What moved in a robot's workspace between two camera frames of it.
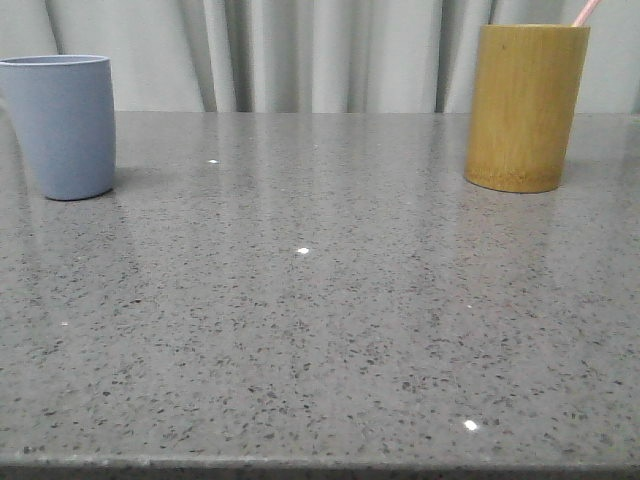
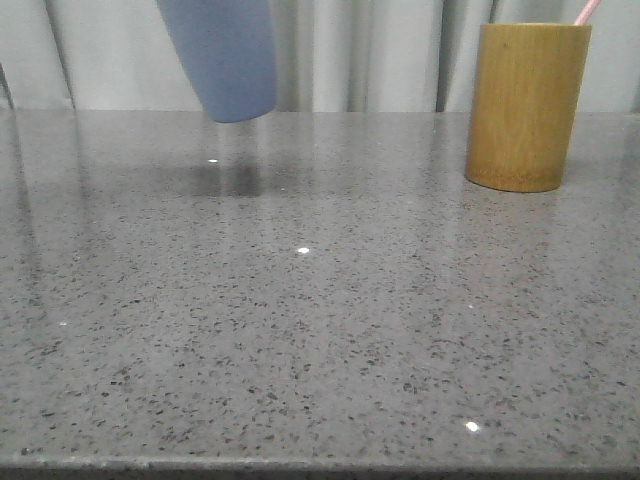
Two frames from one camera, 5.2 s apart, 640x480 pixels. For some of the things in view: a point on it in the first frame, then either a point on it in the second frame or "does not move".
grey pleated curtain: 314,56 does not move
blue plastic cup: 64,108 to 230,50
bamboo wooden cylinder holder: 526,87 does not move
